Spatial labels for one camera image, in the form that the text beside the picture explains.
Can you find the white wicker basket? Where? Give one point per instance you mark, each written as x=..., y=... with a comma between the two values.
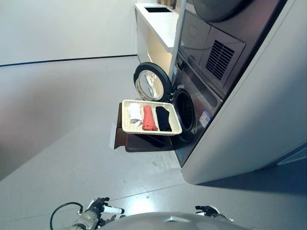
x=129, y=127

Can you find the black cloth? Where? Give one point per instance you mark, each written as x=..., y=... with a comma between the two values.
x=163, y=119

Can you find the white cloth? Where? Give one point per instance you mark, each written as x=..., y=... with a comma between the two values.
x=133, y=111

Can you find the silver robot torso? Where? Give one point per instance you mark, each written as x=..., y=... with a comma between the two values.
x=172, y=222

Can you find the round glass washer door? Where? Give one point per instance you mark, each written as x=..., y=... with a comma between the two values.
x=149, y=83

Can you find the blue white energy label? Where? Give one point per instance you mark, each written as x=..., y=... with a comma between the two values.
x=205, y=118

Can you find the dark brown stool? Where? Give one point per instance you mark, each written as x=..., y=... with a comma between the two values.
x=141, y=143

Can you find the white counter unit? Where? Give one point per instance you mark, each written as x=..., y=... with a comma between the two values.
x=156, y=28

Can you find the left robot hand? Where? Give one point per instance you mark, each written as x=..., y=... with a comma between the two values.
x=112, y=210

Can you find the red cloth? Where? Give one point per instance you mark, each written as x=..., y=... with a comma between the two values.
x=148, y=118

